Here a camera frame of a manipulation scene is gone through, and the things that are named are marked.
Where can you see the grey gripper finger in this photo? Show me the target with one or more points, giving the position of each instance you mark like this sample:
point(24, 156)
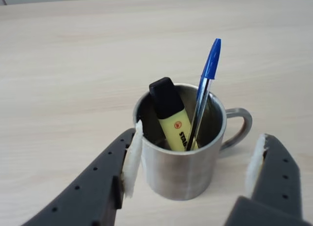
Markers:
point(93, 187)
point(278, 177)

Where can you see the blue cap ballpoint pen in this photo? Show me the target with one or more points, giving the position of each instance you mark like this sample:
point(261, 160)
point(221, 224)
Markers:
point(211, 62)

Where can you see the silver metal cup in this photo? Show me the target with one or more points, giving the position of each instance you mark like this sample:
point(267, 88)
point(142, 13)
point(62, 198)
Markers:
point(176, 172)

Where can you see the yellow highlighter black cap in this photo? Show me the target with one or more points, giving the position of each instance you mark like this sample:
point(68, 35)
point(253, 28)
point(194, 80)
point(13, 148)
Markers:
point(168, 106)

